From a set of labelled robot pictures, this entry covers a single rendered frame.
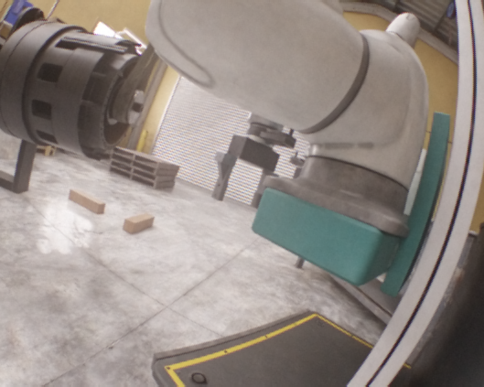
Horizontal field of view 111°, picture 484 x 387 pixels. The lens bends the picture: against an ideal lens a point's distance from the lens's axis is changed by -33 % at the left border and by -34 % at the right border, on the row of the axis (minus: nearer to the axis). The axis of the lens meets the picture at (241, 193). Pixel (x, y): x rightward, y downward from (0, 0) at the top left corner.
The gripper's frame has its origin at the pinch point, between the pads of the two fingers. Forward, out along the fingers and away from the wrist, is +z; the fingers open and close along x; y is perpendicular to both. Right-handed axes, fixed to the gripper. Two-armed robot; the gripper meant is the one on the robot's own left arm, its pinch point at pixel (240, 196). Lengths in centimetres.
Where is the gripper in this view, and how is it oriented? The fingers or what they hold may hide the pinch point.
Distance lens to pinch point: 60.1
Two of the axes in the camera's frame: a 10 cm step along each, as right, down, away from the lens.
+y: -6.6, -2.8, 7.0
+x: -6.8, -1.8, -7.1
